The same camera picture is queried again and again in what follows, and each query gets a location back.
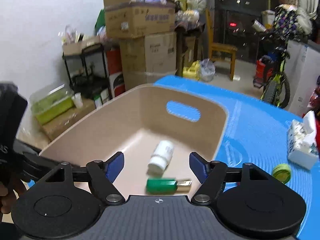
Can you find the clear plastic bag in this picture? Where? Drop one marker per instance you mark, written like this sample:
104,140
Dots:
207,70

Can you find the top open cardboard box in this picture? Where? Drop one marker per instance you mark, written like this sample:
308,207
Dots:
138,18

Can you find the green black bicycle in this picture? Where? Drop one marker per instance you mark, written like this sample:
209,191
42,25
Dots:
290,23

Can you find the black metal shelf rack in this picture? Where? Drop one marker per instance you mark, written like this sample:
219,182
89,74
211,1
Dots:
88,84

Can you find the green tape roll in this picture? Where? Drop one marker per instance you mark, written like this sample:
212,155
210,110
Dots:
282,173

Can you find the green glass bottle gold cap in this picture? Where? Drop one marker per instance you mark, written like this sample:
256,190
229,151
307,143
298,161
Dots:
167,185

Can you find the red bucket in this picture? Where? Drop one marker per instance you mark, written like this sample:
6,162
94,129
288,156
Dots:
261,70

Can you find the white paper cup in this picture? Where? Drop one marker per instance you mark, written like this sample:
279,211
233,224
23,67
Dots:
77,100

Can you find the white freezer appliance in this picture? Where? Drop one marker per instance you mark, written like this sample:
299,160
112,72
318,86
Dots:
302,70

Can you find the white tissue box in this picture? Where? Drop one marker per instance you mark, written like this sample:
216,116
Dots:
301,142

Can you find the brown cardboard box on floor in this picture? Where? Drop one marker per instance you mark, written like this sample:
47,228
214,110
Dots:
64,121

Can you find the white pill bottle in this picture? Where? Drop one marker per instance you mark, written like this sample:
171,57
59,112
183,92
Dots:
161,157

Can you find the beige plastic storage bin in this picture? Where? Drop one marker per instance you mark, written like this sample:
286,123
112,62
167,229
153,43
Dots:
134,123

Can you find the wooden chair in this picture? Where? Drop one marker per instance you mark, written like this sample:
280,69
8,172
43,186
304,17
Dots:
217,51

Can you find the red white appliance box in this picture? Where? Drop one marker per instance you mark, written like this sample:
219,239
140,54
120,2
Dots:
115,71

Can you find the large stacked cardboard box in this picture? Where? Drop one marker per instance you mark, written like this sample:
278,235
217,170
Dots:
148,59

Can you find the dark gloved operator hand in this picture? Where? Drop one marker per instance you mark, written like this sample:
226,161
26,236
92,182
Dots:
9,192

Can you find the blue silicone baking mat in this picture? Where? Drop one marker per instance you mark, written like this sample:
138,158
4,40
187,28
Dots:
255,133

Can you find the cardboard tray on shelf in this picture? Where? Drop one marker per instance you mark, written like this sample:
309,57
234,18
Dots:
76,48

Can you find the yellow oil jug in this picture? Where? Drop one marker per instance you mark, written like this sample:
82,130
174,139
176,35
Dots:
192,72

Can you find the green dish rack clear lid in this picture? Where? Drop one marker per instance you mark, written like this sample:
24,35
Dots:
51,101

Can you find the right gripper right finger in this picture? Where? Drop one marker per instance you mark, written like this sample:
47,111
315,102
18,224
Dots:
211,176

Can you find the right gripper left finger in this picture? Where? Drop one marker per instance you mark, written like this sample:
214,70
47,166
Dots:
102,174

